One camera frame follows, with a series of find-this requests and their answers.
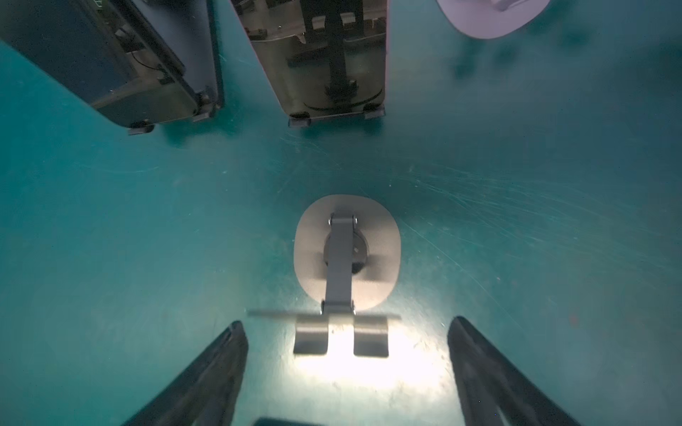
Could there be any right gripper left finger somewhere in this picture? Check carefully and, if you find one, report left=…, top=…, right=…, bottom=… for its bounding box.
left=125, top=321, right=249, bottom=425

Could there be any black stand purple phone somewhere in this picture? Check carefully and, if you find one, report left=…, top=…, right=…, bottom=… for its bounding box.
left=288, top=103, right=385, bottom=129

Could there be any black phone far left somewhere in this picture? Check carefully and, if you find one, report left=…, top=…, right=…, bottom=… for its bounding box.
left=1, top=1, right=224, bottom=129

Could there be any black stand far left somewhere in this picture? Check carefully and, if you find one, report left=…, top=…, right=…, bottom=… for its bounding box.
left=128, top=93, right=223, bottom=136

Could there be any purple phone back middle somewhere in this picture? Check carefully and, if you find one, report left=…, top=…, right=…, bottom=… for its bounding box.
left=232, top=0, right=388, bottom=117

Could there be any grey round stand blue phone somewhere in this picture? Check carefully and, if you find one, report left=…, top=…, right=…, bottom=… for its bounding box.
left=248, top=193, right=403, bottom=359

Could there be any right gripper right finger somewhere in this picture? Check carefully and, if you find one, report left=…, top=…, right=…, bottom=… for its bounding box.
left=448, top=316, right=578, bottom=425

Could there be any grey phone stand emptied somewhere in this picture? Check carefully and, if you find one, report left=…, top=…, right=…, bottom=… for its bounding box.
left=436, top=0, right=550, bottom=40

